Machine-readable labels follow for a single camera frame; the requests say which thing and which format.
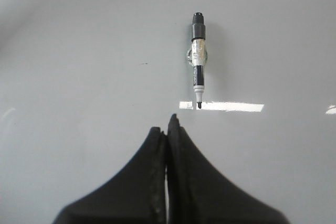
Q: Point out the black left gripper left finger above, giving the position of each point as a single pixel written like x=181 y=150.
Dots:
x=136 y=194

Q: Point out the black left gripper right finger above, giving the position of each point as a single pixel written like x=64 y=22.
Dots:
x=199 y=193

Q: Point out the black whiteboard marker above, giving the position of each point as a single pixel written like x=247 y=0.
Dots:
x=197 y=56

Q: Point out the white whiteboard with aluminium frame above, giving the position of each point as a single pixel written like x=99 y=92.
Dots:
x=83 y=81

